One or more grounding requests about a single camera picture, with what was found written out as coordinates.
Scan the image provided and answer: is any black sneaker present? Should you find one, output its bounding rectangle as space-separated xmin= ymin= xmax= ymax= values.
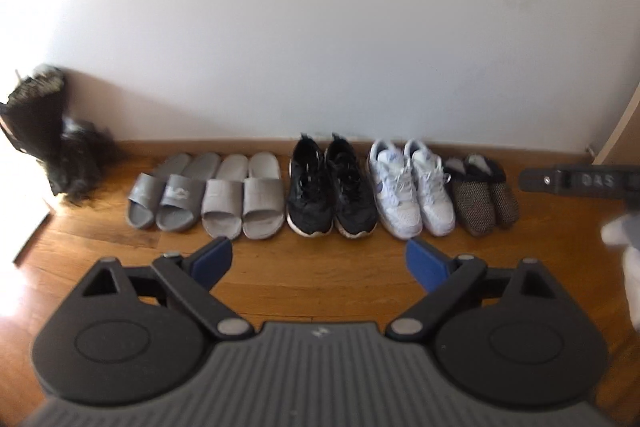
xmin=286 ymin=133 xmax=335 ymax=238
xmin=325 ymin=132 xmax=378 ymax=240

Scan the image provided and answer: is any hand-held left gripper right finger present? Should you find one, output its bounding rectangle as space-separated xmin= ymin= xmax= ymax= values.
xmin=386 ymin=238 xmax=557 ymax=342

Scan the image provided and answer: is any person's right forearm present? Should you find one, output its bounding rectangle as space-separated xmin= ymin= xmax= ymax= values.
xmin=621 ymin=251 xmax=640 ymax=329

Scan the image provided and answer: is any light grey slide sandal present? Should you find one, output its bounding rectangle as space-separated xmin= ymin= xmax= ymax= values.
xmin=242 ymin=151 xmax=286 ymax=241
xmin=201 ymin=153 xmax=250 ymax=240

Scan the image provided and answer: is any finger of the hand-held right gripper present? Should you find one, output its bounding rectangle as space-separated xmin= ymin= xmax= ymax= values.
xmin=518 ymin=167 xmax=563 ymax=194

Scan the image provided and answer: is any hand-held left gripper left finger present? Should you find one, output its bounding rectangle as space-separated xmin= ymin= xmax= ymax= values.
xmin=80 ymin=237 xmax=254 ymax=341

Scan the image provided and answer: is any dark grey slide sandal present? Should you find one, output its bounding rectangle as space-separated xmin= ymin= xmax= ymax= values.
xmin=155 ymin=151 xmax=222 ymax=234
xmin=127 ymin=152 xmax=191 ymax=231

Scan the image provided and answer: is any houndstooth house slipper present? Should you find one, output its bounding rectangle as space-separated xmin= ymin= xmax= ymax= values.
xmin=443 ymin=156 xmax=498 ymax=238
xmin=467 ymin=154 xmax=521 ymax=228

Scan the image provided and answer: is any white sneaker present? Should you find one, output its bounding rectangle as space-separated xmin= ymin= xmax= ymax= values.
xmin=367 ymin=139 xmax=424 ymax=241
xmin=403 ymin=139 xmax=457 ymax=237

